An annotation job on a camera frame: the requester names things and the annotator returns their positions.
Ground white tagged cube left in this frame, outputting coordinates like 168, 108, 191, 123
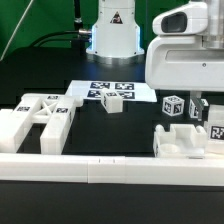
162, 95, 185, 116

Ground white U-shaped obstacle fence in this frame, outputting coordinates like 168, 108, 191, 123
0, 108, 224, 187

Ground white tagged cube right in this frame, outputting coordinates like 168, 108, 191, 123
189, 99, 209, 118

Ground black pole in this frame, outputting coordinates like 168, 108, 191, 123
74, 0, 82, 31

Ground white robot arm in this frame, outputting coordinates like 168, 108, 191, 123
86, 0, 224, 104

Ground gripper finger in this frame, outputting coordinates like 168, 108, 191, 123
190, 91, 204, 121

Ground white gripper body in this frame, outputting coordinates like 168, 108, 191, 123
145, 0, 224, 92

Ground white chair seat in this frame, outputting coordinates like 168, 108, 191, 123
153, 124, 207, 159

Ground thin white rod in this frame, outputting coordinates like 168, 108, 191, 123
0, 0, 35, 61

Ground black cables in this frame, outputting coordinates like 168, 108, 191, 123
29, 29, 93, 48

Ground white chair back frame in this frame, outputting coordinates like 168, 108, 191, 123
0, 93, 83, 156

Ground white marker sheet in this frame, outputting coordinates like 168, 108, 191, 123
66, 80, 157, 102

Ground white tagged cube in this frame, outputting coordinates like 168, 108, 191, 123
189, 99, 209, 118
162, 95, 185, 116

